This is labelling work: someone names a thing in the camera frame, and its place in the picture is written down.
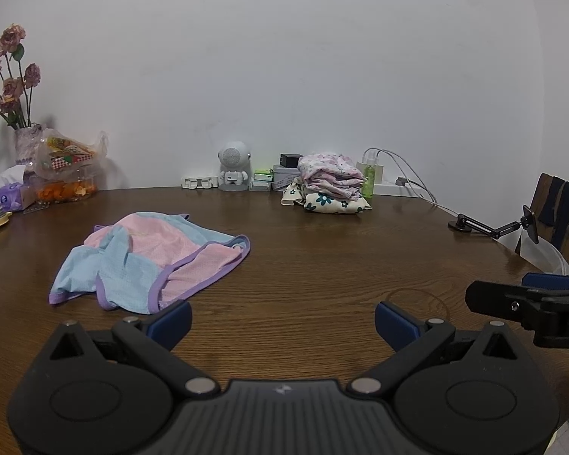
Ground green bottle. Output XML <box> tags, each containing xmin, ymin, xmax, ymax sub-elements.
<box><xmin>360</xmin><ymin>163</ymin><xmax>377</xmax><ymax>199</ymax></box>

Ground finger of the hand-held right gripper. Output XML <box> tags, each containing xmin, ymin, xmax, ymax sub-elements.
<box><xmin>465</xmin><ymin>280</ymin><xmax>551</xmax><ymax>328</ymax></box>
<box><xmin>522</xmin><ymin>272</ymin><xmax>569</xmax><ymax>297</ymax></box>

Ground white power strip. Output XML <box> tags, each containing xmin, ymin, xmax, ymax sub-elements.
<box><xmin>355</xmin><ymin>161</ymin><xmax>433</xmax><ymax>198</ymax></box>

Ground white bag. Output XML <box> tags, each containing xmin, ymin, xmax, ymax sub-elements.
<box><xmin>519</xmin><ymin>231</ymin><xmax>569</xmax><ymax>276</ymax></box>

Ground green and white small boxes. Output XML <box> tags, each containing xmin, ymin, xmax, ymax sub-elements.
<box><xmin>250</xmin><ymin>168</ymin><xmax>274</xmax><ymax>193</ymax></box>

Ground wooden chair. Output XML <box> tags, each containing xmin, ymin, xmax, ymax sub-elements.
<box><xmin>514</xmin><ymin>173</ymin><xmax>569</xmax><ymax>276</ymax></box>

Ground white charging cable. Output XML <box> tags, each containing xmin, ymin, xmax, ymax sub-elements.
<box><xmin>364</xmin><ymin>148</ymin><xmax>441</xmax><ymax>207</ymax></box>

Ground dried pink flowers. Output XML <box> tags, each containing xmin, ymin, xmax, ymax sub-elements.
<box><xmin>0</xmin><ymin>23</ymin><xmax>41</xmax><ymax>130</ymax></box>

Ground folded cream floral cloth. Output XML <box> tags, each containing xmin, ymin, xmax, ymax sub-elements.
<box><xmin>281</xmin><ymin>177</ymin><xmax>372</xmax><ymax>214</ymax></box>

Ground white astronaut figure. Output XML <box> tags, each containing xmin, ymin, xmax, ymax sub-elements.
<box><xmin>217</xmin><ymin>141</ymin><xmax>255</xmax><ymax>193</ymax></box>

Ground plastic bag of snacks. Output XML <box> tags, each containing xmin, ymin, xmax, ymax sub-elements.
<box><xmin>33</xmin><ymin>128</ymin><xmax>109</xmax><ymax>204</ymax></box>

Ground grey cable with plug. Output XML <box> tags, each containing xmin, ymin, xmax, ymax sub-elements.
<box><xmin>395</xmin><ymin>177</ymin><xmax>462</xmax><ymax>217</ymax></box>

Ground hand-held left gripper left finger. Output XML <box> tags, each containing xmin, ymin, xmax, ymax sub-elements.
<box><xmin>47</xmin><ymin>300</ymin><xmax>219</xmax><ymax>397</ymax></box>

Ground grey box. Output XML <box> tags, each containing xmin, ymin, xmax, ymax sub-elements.
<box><xmin>271</xmin><ymin>165</ymin><xmax>305</xmax><ymax>193</ymax></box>

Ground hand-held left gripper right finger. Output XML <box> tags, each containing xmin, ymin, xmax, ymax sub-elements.
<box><xmin>351</xmin><ymin>300</ymin><xmax>523</xmax><ymax>397</ymax></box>

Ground clear glass vase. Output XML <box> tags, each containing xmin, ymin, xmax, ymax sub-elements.
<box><xmin>14</xmin><ymin>123</ymin><xmax>43</xmax><ymax>168</ymax></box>

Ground pink and blue mesh garment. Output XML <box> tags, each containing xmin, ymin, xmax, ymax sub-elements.
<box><xmin>49</xmin><ymin>211</ymin><xmax>252</xmax><ymax>316</ymax></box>

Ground purple tissue box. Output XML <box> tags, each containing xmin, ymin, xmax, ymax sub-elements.
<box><xmin>0</xmin><ymin>166</ymin><xmax>37</xmax><ymax>213</ymax></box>

